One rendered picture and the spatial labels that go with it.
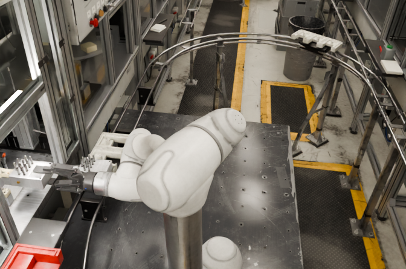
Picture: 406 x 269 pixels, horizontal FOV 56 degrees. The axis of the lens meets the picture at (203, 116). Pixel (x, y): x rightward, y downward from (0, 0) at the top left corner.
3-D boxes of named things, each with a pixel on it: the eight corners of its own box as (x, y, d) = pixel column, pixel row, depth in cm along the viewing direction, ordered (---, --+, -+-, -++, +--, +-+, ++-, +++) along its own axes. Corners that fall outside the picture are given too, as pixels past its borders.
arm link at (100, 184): (114, 167, 143) (98, 165, 144) (106, 184, 136) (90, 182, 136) (116, 184, 149) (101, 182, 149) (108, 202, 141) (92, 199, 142)
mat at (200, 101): (238, 132, 340) (238, 130, 339) (173, 124, 345) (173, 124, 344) (252, -35, 814) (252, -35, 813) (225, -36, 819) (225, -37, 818)
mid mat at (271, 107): (324, 143, 331) (324, 142, 330) (260, 136, 335) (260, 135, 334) (312, 85, 412) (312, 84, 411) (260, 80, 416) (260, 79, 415)
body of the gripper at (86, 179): (101, 183, 148) (78, 179, 149) (98, 167, 143) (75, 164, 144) (93, 197, 142) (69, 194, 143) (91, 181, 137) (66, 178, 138)
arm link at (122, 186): (110, 203, 144) (119, 171, 151) (150, 208, 143) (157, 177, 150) (104, 191, 135) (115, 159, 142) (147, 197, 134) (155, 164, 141)
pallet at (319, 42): (289, 45, 305) (291, 33, 300) (298, 39, 314) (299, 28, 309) (332, 59, 287) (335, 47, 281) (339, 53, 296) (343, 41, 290)
